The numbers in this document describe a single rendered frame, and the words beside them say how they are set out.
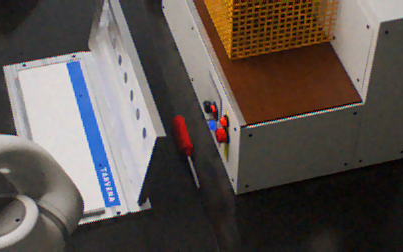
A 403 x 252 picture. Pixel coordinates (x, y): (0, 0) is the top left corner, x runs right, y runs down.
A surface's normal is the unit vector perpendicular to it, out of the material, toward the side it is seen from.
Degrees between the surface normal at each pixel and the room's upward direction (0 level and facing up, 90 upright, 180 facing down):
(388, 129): 90
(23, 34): 0
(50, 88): 0
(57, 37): 0
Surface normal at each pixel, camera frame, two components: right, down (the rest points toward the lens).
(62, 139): 0.00, -0.68
